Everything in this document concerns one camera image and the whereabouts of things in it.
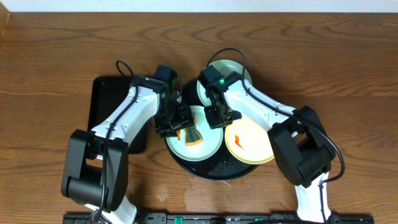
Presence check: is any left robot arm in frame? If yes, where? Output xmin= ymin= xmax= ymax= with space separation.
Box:
xmin=61 ymin=75 xmax=193 ymax=223

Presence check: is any rectangular black tray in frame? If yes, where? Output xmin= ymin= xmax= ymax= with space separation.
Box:
xmin=85 ymin=75 xmax=151 ymax=156

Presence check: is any light blue plate front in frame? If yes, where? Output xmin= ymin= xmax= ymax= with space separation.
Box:
xmin=166 ymin=106 xmax=224 ymax=162

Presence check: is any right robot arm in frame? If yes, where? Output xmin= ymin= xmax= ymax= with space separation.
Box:
xmin=198 ymin=67 xmax=340 ymax=223

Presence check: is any light blue plate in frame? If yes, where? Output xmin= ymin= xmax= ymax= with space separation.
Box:
xmin=197 ymin=60 xmax=243 ymax=106
xmin=166 ymin=106 xmax=224 ymax=162

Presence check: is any yellow plate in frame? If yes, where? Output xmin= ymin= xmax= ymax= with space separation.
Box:
xmin=224 ymin=114 xmax=274 ymax=165

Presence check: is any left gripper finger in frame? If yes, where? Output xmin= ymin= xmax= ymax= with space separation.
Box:
xmin=158 ymin=130 xmax=177 ymax=139
xmin=177 ymin=120 xmax=195 ymax=131

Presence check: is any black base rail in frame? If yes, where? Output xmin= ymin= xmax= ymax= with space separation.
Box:
xmin=62 ymin=211 xmax=376 ymax=224

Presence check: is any orange green sponge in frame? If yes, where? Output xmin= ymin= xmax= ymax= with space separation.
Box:
xmin=183 ymin=115 xmax=203 ymax=146

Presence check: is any light blue plate back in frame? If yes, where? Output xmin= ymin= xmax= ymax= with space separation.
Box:
xmin=197 ymin=60 xmax=243 ymax=106

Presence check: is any round black tray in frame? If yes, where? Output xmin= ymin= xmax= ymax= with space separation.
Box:
xmin=165 ymin=80 xmax=260 ymax=180

